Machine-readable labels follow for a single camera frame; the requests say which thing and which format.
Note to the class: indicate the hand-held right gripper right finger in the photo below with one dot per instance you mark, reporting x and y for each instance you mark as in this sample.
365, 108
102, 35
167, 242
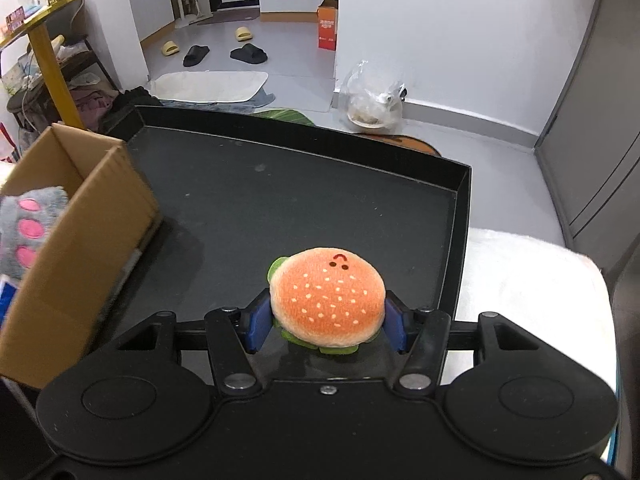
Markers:
395, 325

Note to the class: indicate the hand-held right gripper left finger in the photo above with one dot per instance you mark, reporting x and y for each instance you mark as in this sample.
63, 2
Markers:
260, 322

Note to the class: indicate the hamburger plush toy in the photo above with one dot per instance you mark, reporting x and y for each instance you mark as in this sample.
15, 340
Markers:
327, 297

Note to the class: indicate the black tray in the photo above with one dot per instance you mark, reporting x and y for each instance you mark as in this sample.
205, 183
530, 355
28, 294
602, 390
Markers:
300, 195

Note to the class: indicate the cardboard box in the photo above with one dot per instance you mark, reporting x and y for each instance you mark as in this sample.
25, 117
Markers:
90, 240

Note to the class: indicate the grey cat paw plush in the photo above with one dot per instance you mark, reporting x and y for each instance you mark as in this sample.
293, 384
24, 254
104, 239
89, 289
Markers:
27, 230

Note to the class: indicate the white fluffy blanket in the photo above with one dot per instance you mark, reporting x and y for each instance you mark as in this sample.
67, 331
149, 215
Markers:
530, 310

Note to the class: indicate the brown round object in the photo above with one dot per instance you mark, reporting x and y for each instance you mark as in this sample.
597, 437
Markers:
415, 145

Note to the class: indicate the green leaf-shaped mat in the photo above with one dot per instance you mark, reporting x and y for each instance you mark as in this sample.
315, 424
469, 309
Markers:
290, 116

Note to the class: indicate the grey floor mat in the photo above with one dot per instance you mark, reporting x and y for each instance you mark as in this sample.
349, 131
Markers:
262, 99

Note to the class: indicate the clear plastic bag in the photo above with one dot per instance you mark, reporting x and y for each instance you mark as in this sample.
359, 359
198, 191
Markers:
372, 97

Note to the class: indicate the white floor mat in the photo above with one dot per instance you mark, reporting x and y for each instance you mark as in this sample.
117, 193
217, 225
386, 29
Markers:
210, 85

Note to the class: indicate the dark clothes pile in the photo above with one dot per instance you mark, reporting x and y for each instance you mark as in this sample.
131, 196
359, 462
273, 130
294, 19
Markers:
127, 100

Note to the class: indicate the black slipper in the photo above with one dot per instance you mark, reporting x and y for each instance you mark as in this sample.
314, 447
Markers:
196, 56
248, 53

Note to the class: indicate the grey cabinet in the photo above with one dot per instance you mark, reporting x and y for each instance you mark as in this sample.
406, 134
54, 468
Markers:
595, 135

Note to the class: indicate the yellow slipper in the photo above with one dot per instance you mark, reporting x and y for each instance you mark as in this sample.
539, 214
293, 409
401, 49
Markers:
243, 33
170, 48

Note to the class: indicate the orange carton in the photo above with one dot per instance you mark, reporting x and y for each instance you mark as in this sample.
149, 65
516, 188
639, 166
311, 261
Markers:
327, 25

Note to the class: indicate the yellow round stand table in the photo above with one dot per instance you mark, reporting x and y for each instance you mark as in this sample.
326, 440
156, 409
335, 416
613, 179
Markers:
52, 67

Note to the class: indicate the white low cabinet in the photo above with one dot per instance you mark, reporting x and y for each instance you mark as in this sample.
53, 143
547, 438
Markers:
150, 0

